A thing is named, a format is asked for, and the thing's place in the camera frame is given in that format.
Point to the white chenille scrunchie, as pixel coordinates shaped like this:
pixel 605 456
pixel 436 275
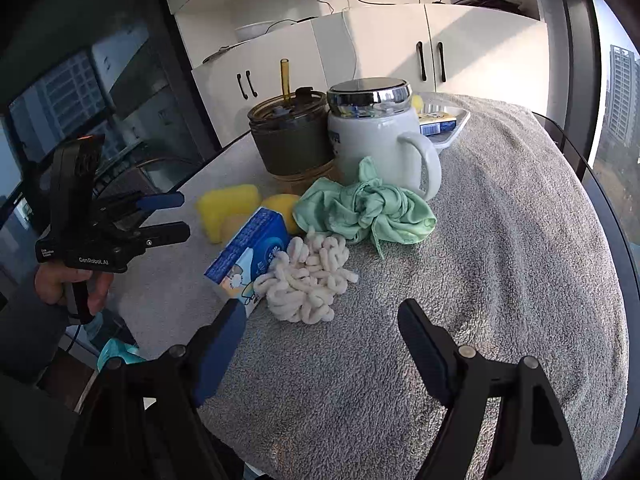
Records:
pixel 300 290

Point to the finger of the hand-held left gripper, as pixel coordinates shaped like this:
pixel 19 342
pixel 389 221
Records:
pixel 160 201
pixel 165 235

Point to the cluster of high-rise buildings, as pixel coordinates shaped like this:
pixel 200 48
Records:
pixel 620 95

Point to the black window frame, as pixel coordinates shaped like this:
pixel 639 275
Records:
pixel 575 60

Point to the white base cabinet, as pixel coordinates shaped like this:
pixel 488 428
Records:
pixel 380 45

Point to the amber glass tumbler with straw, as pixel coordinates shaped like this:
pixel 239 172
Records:
pixel 290 145

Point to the white bowl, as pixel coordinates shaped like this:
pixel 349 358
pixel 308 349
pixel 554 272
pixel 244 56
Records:
pixel 255 30

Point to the person's left forearm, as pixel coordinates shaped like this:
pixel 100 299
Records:
pixel 30 330

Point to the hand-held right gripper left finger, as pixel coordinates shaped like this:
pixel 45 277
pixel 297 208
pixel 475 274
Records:
pixel 220 350

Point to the large yellow wedge sponge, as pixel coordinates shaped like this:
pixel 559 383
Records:
pixel 225 202

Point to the grey towel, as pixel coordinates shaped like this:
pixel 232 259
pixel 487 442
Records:
pixel 500 260

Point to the green knotted cloth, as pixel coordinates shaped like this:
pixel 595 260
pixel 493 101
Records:
pixel 325 205

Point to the yellow cartoon tissue packet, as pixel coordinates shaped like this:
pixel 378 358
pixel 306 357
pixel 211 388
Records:
pixel 437 124

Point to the small yellow wedge sponge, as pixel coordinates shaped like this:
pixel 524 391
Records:
pixel 417 104

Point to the white plastic tray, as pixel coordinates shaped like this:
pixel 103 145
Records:
pixel 452 135

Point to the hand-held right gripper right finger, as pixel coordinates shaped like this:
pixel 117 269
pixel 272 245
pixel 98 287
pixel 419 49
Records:
pixel 425 350

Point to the round yellow sponge ball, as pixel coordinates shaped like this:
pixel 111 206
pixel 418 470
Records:
pixel 280 207

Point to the person's left hand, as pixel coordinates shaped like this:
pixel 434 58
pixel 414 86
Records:
pixel 50 282

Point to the blue cartoon tissue packet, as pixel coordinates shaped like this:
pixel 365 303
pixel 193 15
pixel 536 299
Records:
pixel 250 250

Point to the white mug with chrome lid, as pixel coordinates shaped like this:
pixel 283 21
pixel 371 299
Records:
pixel 370 145

